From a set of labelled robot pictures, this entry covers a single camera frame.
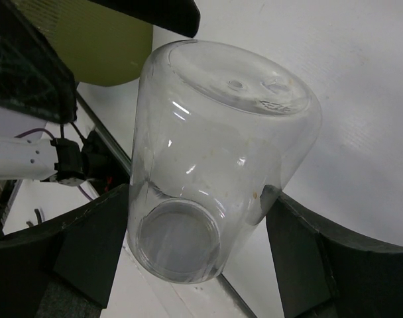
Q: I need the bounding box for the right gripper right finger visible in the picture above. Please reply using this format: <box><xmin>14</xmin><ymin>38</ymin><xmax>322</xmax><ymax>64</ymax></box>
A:
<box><xmin>260</xmin><ymin>185</ymin><xmax>403</xmax><ymax>317</ymax></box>

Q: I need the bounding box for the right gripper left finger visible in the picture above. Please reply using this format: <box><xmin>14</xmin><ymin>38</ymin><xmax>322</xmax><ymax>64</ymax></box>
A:
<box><xmin>0</xmin><ymin>184</ymin><xmax>129</xmax><ymax>317</ymax></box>

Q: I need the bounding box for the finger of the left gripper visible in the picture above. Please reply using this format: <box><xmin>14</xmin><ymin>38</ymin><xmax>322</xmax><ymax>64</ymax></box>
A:
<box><xmin>0</xmin><ymin>1</ymin><xmax>77</xmax><ymax>123</ymax></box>
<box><xmin>93</xmin><ymin>0</ymin><xmax>201</xmax><ymax>37</ymax></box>

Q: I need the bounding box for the black mounting rail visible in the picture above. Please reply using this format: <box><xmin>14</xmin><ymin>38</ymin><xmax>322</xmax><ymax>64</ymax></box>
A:
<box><xmin>76</xmin><ymin>91</ymin><xmax>131</xmax><ymax>177</ymax></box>

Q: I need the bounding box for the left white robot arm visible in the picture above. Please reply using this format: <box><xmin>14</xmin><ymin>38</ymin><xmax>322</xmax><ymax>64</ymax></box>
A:
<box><xmin>0</xmin><ymin>1</ymin><xmax>200</xmax><ymax>186</ymax></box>

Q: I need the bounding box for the clear bottle without cap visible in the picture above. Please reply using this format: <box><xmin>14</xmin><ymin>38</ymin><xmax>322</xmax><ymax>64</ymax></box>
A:
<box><xmin>127</xmin><ymin>40</ymin><xmax>322</xmax><ymax>284</ymax></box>

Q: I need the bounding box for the olive green mesh bin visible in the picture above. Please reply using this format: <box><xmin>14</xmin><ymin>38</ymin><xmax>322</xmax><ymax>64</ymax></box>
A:
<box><xmin>32</xmin><ymin>1</ymin><xmax>153</xmax><ymax>87</ymax></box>

